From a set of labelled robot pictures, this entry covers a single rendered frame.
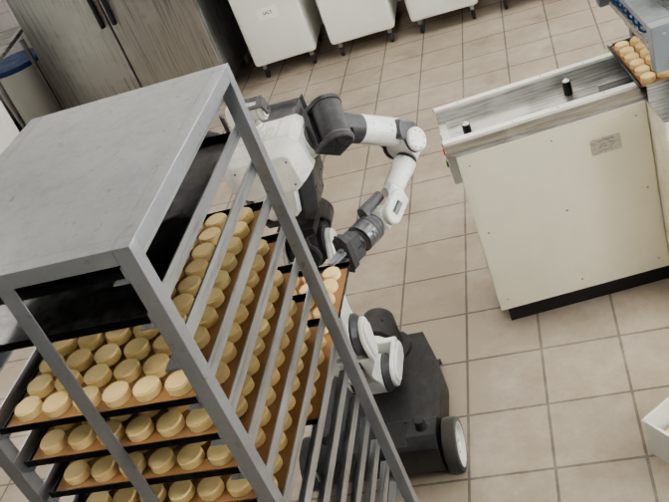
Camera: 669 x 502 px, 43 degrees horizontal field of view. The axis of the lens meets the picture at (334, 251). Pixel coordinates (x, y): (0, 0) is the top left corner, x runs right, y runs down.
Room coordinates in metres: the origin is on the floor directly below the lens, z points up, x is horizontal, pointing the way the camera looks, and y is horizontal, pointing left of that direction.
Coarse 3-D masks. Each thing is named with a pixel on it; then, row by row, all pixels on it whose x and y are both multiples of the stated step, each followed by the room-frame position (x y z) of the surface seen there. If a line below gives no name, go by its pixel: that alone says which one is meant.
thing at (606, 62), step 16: (576, 64) 2.93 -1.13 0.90; (592, 64) 2.90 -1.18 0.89; (608, 64) 2.89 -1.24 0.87; (528, 80) 2.96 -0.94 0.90; (544, 80) 2.94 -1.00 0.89; (560, 80) 2.93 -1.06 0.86; (576, 80) 2.92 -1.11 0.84; (480, 96) 2.99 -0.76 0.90; (496, 96) 2.98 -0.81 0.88; (512, 96) 2.97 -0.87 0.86; (528, 96) 2.95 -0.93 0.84; (448, 112) 3.02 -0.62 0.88; (464, 112) 3.00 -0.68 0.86
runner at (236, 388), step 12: (276, 252) 1.61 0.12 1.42; (276, 264) 1.58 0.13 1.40; (264, 288) 1.49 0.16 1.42; (264, 300) 1.46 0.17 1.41; (264, 312) 1.44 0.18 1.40; (252, 324) 1.38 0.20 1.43; (252, 336) 1.36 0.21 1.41; (252, 348) 1.34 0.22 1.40; (240, 360) 1.28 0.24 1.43; (240, 372) 1.26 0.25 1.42; (240, 384) 1.24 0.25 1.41; (228, 396) 1.19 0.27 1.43; (216, 444) 1.12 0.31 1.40
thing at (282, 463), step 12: (312, 336) 1.66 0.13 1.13; (312, 348) 1.62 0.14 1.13; (300, 360) 1.57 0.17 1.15; (300, 372) 1.55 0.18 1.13; (300, 384) 1.51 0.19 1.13; (300, 396) 1.47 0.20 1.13; (288, 408) 1.44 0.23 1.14; (300, 408) 1.43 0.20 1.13; (288, 420) 1.39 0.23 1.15; (288, 432) 1.38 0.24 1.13; (288, 444) 1.34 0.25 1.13; (288, 456) 1.31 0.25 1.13; (276, 468) 1.28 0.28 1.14; (276, 480) 1.25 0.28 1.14
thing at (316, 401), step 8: (344, 272) 2.00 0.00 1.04; (336, 280) 1.98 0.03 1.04; (344, 280) 1.96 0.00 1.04; (296, 288) 2.02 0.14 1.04; (336, 296) 1.91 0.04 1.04; (336, 304) 1.87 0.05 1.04; (312, 312) 1.88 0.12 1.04; (336, 312) 1.84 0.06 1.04; (328, 336) 1.76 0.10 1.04; (328, 344) 1.73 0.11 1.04; (328, 352) 1.70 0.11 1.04; (328, 360) 1.67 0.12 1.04; (320, 368) 1.65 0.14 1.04; (320, 376) 1.62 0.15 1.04; (320, 384) 1.59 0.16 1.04; (320, 392) 1.56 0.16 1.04; (312, 400) 1.55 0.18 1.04; (320, 400) 1.54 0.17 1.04; (312, 416) 1.49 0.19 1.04
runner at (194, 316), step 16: (240, 192) 1.57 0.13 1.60; (240, 208) 1.54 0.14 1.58; (224, 224) 1.51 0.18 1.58; (224, 240) 1.43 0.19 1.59; (224, 256) 1.40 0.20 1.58; (208, 272) 1.32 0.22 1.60; (208, 288) 1.30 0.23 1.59; (192, 304) 1.28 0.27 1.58; (192, 320) 1.21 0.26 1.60; (192, 336) 1.19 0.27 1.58; (176, 368) 1.12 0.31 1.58
